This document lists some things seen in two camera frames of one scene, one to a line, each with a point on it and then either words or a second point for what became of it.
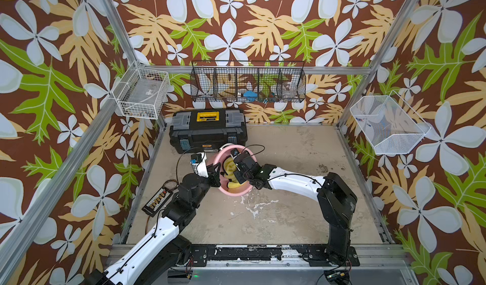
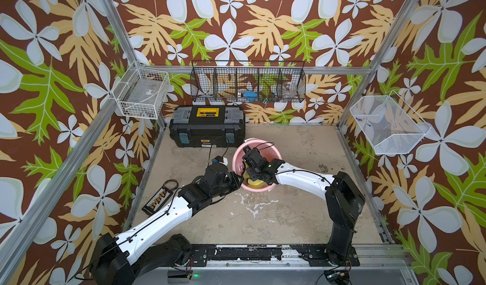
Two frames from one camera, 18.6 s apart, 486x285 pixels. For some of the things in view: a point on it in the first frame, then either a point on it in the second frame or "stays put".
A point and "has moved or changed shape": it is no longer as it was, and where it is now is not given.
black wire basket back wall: x=228 y=81 stays put
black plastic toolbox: x=207 y=129 stays put
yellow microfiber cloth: x=230 y=167 has moved or changed shape
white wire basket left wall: x=141 y=92 stays put
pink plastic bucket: x=219 y=157 to x=267 y=150
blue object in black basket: x=250 y=95 stays put
